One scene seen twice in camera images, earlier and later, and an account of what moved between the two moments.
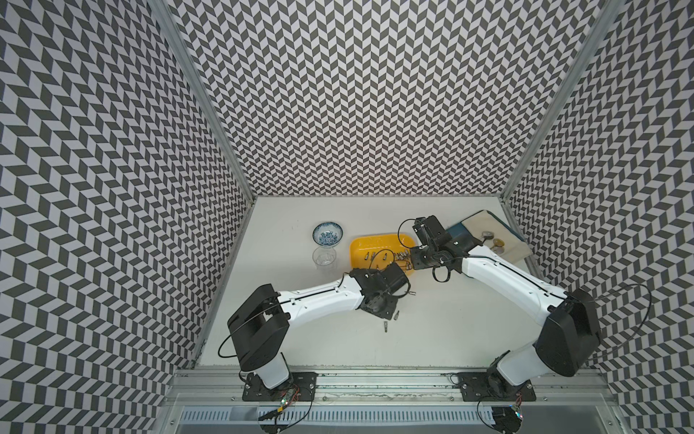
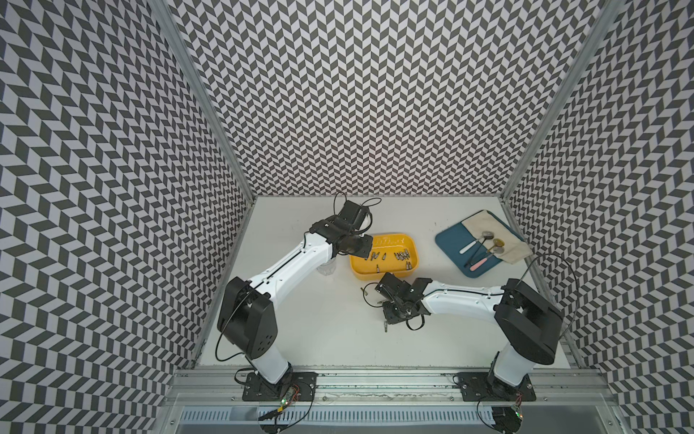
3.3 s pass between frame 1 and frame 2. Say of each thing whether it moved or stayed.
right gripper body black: moved
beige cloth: stayed
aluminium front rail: stayed
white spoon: stayed
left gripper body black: moved
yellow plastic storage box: stayed
